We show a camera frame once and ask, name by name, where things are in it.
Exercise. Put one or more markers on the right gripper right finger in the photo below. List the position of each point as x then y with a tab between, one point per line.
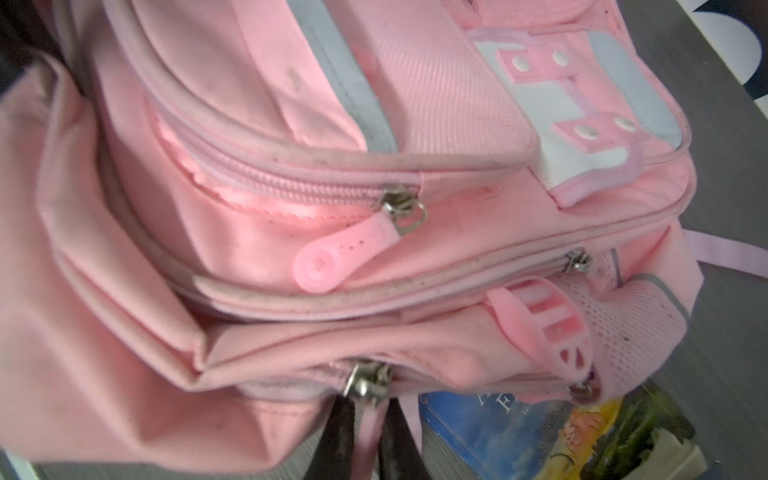
398	456

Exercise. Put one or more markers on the pink student backpack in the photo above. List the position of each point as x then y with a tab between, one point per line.
219	216

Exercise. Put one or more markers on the blue animal farm book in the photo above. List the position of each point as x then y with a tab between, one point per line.
642	435

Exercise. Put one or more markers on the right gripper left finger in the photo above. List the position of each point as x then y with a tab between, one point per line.
332	459

